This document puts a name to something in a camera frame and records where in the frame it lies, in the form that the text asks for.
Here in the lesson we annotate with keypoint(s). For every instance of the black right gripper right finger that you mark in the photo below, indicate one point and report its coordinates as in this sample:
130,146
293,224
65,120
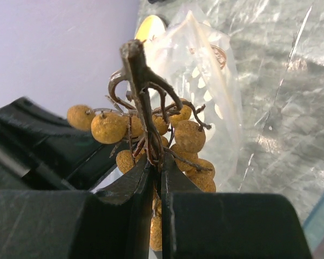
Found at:
226,225

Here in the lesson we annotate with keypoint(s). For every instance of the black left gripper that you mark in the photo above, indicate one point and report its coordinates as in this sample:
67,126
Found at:
46,142

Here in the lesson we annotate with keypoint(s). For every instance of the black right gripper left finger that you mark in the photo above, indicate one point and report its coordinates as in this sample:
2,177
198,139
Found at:
113,223

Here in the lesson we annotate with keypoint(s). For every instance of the longan bunch toy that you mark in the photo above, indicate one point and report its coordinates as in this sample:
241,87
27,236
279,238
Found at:
138,94

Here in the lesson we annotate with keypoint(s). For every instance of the clear polka dot zip bag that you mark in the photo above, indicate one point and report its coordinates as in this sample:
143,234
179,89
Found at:
197,60

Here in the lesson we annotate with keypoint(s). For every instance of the teal transparent plastic container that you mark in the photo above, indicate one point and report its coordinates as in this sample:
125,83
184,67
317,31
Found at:
314,229

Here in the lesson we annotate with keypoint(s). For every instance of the cream round plate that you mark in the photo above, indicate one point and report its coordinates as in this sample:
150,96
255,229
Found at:
151,32

